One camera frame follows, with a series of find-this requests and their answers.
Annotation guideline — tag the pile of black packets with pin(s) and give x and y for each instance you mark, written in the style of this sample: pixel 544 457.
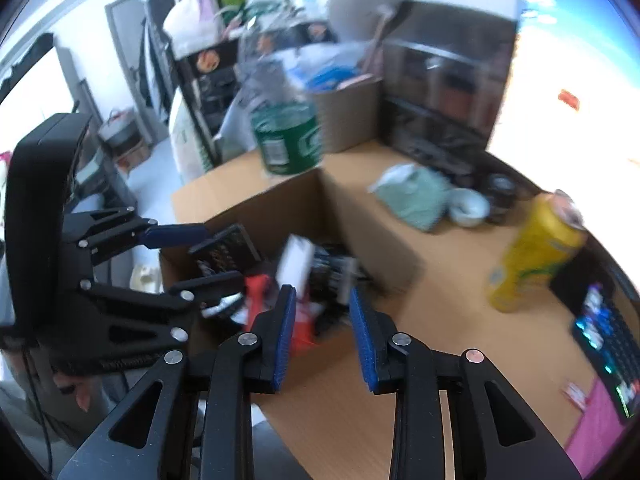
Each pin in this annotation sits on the pile of black packets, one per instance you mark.
pixel 330 270

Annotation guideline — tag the large cardboard box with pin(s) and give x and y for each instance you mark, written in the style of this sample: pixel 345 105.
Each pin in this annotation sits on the large cardboard box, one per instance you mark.
pixel 370 240

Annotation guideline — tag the person's left hand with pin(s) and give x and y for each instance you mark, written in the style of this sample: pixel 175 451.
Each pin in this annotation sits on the person's left hand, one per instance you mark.
pixel 80 390

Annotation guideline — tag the red and white gum packet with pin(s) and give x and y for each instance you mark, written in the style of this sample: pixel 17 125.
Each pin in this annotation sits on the red and white gum packet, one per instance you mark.
pixel 577 395

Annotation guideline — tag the green label plastic bottle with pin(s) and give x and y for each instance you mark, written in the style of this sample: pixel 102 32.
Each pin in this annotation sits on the green label plastic bottle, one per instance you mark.
pixel 287 142

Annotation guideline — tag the black backlit keyboard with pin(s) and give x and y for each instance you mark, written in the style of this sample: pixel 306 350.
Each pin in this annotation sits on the black backlit keyboard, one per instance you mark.
pixel 605 340

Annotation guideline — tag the blue plastic packaging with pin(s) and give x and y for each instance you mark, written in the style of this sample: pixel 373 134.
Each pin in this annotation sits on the blue plastic packaging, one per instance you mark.
pixel 325 74

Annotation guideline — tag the dark transparent drawer organizer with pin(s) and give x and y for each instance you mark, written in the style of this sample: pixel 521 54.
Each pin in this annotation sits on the dark transparent drawer organizer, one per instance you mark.
pixel 440 90

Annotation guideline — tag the pink mouse mat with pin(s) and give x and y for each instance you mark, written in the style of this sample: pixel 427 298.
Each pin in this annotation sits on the pink mouse mat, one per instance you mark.
pixel 595 435

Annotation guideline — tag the curved computer monitor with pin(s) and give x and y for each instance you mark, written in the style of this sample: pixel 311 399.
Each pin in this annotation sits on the curved computer monitor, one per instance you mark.
pixel 575 60

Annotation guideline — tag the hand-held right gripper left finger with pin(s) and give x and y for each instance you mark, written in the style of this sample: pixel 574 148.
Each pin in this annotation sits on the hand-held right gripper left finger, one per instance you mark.
pixel 285 340

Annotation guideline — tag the small brown cardboard box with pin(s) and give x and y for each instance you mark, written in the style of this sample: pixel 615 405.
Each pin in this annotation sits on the small brown cardboard box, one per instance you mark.
pixel 347 115

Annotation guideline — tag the black jar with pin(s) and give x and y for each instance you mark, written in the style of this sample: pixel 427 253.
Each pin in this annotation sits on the black jar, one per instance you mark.
pixel 500 195

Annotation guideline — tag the black monitor stand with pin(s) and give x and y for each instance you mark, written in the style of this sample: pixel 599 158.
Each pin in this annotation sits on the black monitor stand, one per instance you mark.
pixel 575 280

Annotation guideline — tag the white plastic bag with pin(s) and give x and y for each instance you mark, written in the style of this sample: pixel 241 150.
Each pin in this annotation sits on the white plastic bag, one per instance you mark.
pixel 192 20

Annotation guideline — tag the black facial tissue packet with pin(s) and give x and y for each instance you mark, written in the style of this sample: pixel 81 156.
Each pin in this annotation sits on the black facial tissue packet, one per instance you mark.
pixel 225 247

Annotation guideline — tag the person's grey trousers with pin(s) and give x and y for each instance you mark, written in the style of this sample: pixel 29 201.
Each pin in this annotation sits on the person's grey trousers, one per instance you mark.
pixel 65 440

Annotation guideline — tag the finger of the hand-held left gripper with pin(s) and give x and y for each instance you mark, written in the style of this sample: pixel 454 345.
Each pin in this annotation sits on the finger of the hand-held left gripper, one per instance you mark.
pixel 175 235
pixel 210 290

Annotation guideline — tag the white sack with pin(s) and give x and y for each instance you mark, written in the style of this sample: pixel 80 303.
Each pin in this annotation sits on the white sack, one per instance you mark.
pixel 187 135

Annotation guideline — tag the white ceramic bowl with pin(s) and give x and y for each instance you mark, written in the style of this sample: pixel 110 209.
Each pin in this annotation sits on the white ceramic bowl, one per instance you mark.
pixel 467 207

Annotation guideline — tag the black storage shelf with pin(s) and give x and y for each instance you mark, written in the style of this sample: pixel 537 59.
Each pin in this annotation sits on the black storage shelf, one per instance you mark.
pixel 210 90

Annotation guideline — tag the yellow drink can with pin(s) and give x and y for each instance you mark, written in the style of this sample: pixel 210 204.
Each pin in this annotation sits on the yellow drink can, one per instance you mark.
pixel 535 255

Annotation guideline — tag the long red stick packet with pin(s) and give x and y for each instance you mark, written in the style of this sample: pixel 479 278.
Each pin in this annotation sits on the long red stick packet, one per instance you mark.
pixel 257 292

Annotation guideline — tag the wooden desktop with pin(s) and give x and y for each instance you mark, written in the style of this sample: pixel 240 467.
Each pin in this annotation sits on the wooden desktop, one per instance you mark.
pixel 450 310

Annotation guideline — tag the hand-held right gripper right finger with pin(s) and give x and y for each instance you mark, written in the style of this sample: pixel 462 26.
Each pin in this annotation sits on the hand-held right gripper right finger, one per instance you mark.
pixel 362 345

